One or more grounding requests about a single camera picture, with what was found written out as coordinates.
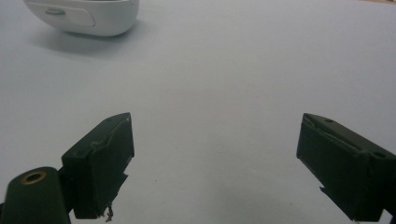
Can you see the white plastic container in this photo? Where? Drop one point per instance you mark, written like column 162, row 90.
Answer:
column 84, row 15

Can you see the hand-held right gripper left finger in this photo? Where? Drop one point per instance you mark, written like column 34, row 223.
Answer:
column 102, row 168

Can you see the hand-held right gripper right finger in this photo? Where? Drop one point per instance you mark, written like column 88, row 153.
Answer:
column 345, row 174

